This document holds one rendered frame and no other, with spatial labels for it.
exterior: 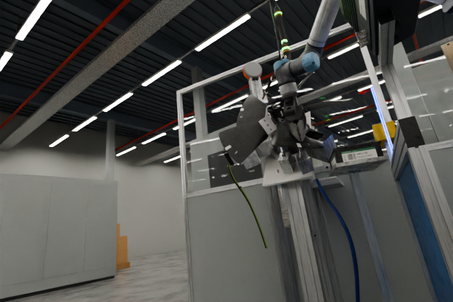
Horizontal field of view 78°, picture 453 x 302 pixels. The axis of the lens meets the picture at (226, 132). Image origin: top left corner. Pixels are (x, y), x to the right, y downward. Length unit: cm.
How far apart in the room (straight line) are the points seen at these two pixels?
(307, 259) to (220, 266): 106
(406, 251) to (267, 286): 93
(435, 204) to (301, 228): 79
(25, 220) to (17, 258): 62
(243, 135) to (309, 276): 74
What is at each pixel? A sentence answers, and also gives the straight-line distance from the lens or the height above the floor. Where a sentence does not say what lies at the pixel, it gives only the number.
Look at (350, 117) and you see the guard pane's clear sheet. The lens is 220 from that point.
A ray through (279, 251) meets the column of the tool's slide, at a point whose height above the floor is 47.
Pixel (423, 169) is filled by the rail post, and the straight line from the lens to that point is 85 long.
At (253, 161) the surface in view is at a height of 99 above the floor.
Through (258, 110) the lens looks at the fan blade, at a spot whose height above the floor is 127.
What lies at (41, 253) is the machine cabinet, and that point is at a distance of 633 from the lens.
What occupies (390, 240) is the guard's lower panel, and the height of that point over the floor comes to 47.
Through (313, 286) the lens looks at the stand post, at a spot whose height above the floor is 35.
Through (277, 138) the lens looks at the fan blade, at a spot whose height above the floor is 99.
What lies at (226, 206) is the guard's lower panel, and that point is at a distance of 237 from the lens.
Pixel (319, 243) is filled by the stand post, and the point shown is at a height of 51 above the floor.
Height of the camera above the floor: 63
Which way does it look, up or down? 20 degrees up
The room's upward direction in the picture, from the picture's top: 7 degrees counter-clockwise
